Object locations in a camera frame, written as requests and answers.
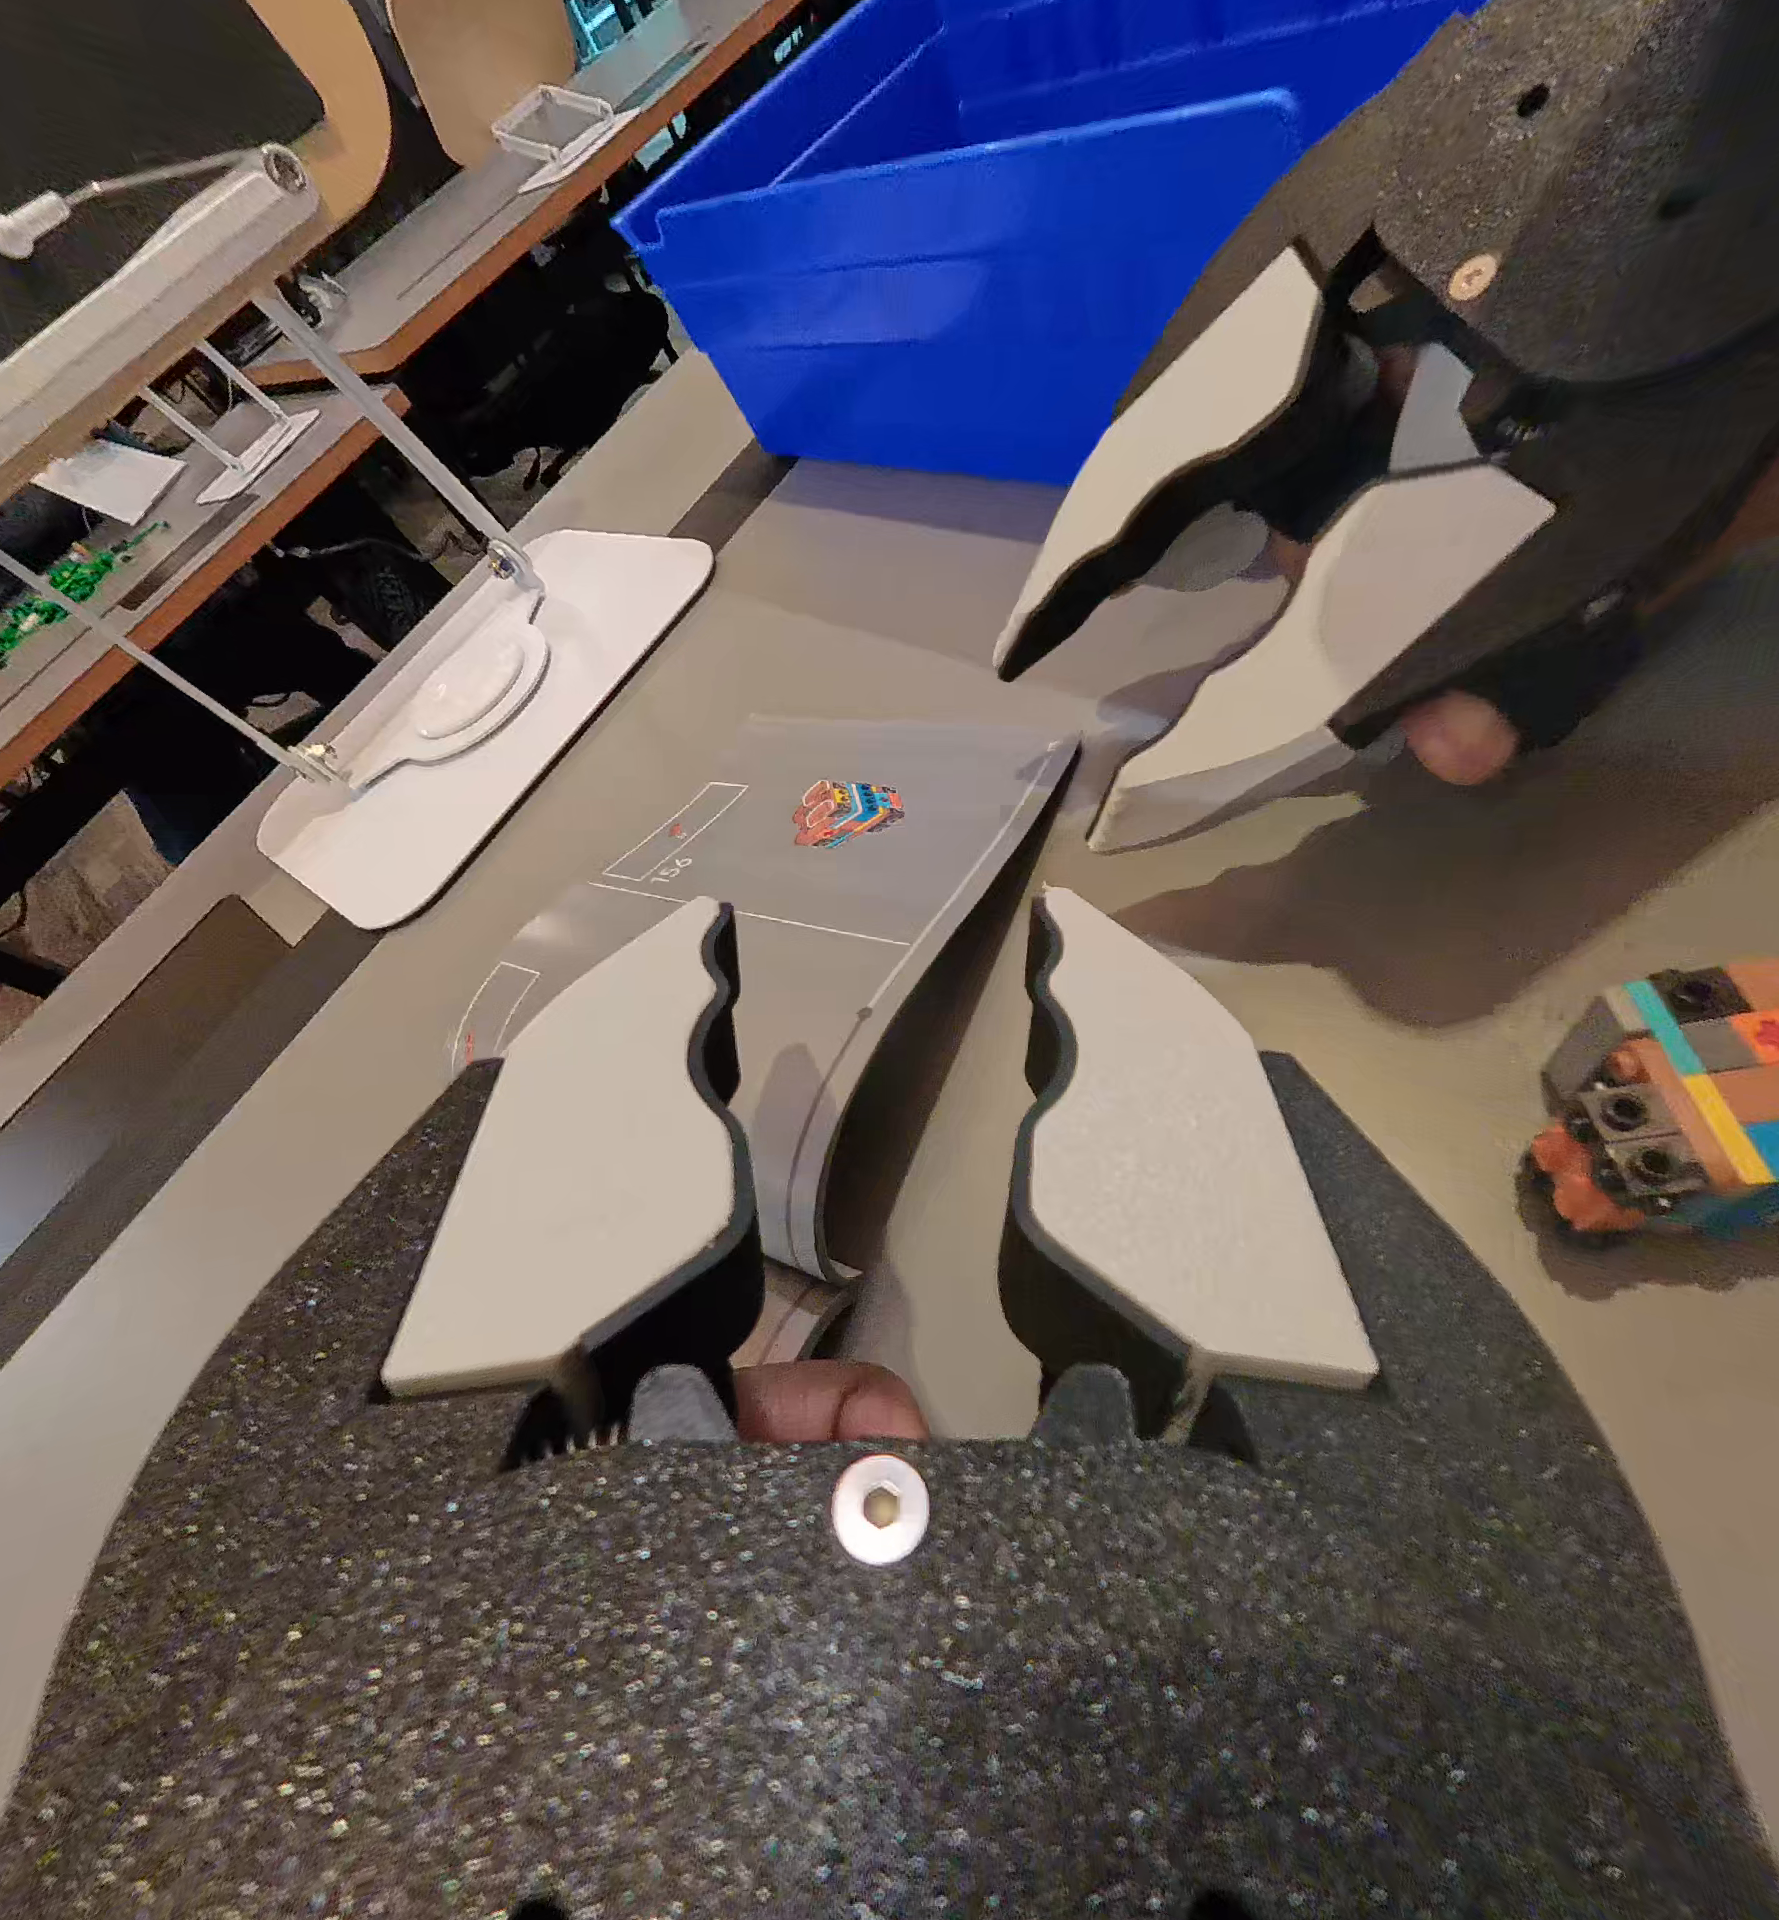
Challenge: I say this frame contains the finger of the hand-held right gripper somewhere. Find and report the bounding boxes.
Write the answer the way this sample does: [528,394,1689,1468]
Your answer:
[1086,456,1562,857]
[992,243,1377,684]

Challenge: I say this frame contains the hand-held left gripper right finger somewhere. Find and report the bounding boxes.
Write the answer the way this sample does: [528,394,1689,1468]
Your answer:
[996,886,1383,1397]

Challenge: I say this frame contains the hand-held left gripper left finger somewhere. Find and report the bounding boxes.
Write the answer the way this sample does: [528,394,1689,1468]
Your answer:
[379,898,762,1397]

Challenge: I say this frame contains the grey instruction booklet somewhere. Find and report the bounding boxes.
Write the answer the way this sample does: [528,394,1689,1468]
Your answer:
[446,710,1082,1293]

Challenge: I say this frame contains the multicolour toy brick model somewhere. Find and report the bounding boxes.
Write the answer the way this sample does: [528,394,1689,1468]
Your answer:
[1526,959,1779,1243]

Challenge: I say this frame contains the wooden background desk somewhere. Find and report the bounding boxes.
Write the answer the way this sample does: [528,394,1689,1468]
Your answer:
[249,0,801,391]
[0,381,412,848]

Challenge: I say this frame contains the person's right hand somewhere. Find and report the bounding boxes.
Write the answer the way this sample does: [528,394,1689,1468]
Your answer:
[1403,690,1525,789]

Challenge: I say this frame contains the clear plastic tray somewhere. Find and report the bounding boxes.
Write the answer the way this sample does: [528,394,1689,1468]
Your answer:
[491,86,619,162]

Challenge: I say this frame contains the scattered green toy bricks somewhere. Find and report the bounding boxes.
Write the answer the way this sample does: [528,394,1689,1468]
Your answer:
[0,516,169,706]

